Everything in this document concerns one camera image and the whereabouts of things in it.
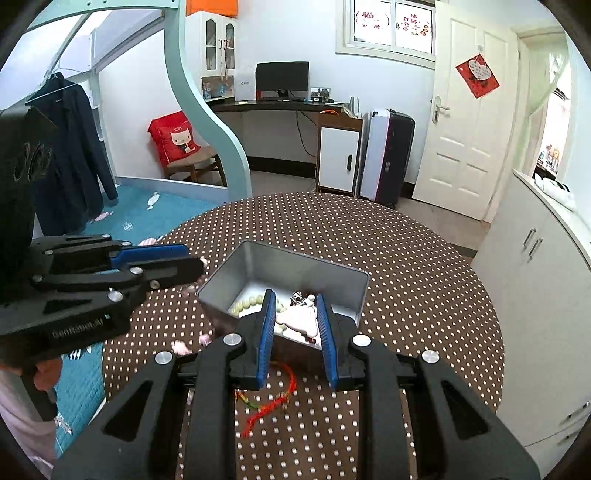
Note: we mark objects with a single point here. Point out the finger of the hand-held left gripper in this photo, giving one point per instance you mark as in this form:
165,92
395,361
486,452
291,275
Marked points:
175,274
152,254

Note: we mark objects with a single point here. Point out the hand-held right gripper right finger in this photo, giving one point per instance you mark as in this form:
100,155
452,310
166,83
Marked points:
326,344

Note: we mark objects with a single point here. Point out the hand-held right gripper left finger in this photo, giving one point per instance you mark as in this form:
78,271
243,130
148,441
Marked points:
264,344

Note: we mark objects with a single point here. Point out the white pendant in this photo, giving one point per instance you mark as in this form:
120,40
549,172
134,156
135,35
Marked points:
298,321

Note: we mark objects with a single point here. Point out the metal tin box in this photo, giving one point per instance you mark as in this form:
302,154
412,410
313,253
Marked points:
258,263

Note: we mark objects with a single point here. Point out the person's left forearm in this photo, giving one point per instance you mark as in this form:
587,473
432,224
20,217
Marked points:
18,415

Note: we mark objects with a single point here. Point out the person's left hand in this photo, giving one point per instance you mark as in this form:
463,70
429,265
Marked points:
48,374

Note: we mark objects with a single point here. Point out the dark jacket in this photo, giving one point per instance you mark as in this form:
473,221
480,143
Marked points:
78,152

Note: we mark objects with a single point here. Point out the brown polka dot tablecloth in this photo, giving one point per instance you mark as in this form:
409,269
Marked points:
415,300

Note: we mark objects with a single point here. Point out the wooden chair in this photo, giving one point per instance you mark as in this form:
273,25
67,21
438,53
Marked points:
198,159

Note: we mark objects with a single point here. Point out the clothes hanger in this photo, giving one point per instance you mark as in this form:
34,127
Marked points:
54,75

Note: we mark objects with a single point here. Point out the red cat bag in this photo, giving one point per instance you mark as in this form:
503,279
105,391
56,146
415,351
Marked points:
173,138

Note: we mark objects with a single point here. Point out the dark desk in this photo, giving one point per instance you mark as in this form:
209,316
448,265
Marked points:
258,105

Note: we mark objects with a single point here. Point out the small white door cabinet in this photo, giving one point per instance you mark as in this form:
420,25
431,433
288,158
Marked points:
337,157

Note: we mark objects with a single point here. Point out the white box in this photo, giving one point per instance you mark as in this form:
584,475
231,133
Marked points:
244,83

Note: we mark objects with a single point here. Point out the white and dark suitcase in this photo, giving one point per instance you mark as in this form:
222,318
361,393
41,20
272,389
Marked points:
392,157

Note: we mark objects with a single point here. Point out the white sideboard cabinet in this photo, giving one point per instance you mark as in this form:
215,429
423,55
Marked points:
521,277

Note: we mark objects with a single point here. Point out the white glass-door cupboard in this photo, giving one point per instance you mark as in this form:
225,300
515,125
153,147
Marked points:
196,46

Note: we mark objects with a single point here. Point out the black computer monitor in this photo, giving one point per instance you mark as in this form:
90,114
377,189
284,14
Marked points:
281,76

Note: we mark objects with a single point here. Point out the white panel door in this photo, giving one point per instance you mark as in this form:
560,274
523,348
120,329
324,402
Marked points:
457,138

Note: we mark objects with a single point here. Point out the orange box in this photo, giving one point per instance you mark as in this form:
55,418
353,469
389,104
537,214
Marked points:
214,7

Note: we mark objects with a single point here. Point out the white folded cloth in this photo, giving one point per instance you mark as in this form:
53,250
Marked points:
558,194

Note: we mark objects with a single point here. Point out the red door decoration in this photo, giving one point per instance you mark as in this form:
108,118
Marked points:
478,74

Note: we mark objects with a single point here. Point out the window with red stickers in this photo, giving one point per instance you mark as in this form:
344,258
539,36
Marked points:
374,23

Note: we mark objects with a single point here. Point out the light blue loft bed frame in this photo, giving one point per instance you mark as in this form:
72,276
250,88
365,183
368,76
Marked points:
217,124

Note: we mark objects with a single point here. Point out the photo frame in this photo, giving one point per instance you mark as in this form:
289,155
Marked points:
320,93

